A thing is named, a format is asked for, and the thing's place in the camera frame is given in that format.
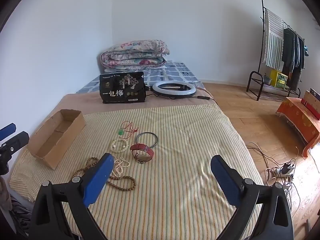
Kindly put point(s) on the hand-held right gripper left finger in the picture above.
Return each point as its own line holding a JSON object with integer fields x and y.
{"x": 97, "y": 180}

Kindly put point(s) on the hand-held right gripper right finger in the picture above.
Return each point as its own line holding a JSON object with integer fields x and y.
{"x": 225, "y": 182}

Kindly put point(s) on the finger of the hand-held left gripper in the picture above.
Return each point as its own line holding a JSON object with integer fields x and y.
{"x": 15, "y": 142}
{"x": 6, "y": 131}

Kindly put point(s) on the white pearl bead strand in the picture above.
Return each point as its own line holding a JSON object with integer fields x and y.
{"x": 117, "y": 170}

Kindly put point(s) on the brown cardboard box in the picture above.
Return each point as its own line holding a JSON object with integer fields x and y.
{"x": 75, "y": 127}

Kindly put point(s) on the dark metal bangle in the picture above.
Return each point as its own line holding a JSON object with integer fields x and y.
{"x": 157, "y": 140}

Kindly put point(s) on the yellow striped cloth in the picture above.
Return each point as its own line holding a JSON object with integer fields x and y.
{"x": 175, "y": 180}

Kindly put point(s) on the white power strip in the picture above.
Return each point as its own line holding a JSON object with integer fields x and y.
{"x": 285, "y": 176}

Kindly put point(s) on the black plug charger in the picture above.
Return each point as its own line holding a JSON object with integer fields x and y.
{"x": 286, "y": 167}

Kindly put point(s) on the dark cloth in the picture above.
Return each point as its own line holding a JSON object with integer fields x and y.
{"x": 20, "y": 220}

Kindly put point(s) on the black snack bag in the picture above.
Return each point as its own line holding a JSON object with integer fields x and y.
{"x": 112, "y": 90}

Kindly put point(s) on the tan blanket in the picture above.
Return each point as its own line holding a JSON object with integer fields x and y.
{"x": 175, "y": 102}

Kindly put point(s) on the orange cloth covered table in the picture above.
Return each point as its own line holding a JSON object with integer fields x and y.
{"x": 297, "y": 115}

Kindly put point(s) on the small grey bucket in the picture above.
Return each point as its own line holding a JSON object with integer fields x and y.
{"x": 268, "y": 80}

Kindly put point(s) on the red flat box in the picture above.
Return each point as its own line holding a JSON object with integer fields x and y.
{"x": 311, "y": 108}

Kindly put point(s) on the yellow plastic crate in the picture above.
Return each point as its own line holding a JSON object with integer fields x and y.
{"x": 277, "y": 76}

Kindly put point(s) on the blue checked bedsheet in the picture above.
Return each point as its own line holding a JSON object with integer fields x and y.
{"x": 172, "y": 73}

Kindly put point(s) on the grey hanging coat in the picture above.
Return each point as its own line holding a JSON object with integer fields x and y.
{"x": 295, "y": 80}

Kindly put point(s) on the folded floral quilt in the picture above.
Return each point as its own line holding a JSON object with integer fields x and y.
{"x": 135, "y": 55}

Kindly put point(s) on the striped hanging towel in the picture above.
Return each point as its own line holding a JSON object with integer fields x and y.
{"x": 273, "y": 42}

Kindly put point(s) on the dark green hanging garment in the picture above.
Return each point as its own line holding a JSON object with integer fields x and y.
{"x": 287, "y": 47}

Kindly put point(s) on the blue hanging garment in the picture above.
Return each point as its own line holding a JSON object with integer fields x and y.
{"x": 296, "y": 50}

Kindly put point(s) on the black clothes rack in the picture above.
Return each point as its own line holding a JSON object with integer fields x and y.
{"x": 262, "y": 17}

